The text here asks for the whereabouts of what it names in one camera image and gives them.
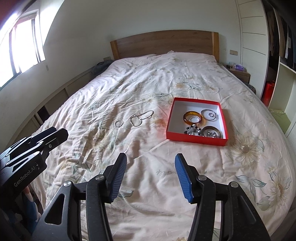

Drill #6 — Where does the amber tortoiseshell bangle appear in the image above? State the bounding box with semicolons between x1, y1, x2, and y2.
183;111;202;125

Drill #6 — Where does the thin silver bangle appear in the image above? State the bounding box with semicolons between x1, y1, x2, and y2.
201;109;219;121

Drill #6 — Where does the red jewelry box white interior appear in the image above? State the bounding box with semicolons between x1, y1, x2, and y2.
166;97;228;146

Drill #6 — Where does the left gloved hand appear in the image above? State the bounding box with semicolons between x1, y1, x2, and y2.
23;186;42;233

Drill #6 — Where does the dark brown bangle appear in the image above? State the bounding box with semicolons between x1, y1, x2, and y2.
200;126;223;138

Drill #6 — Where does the floral cream bedspread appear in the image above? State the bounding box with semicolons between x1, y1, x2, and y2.
32;53;295;240

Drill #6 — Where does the bright window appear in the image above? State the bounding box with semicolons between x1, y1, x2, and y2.
1;10;45;88

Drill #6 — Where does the wooden nightstand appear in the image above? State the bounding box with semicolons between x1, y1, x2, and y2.
223;64;251;83

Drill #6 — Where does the red bag in wardrobe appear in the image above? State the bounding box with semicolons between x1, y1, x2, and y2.
261;81;275;107

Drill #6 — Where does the wooden headboard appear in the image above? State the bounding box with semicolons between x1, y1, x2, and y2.
110;30;220;62

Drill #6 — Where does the white open wardrobe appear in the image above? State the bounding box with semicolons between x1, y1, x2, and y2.
235;1;295;140

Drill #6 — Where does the black beaded bracelet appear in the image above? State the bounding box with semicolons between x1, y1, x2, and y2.
184;123;203;137

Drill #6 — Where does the long silver necklace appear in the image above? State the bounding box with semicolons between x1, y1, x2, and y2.
138;110;155;120

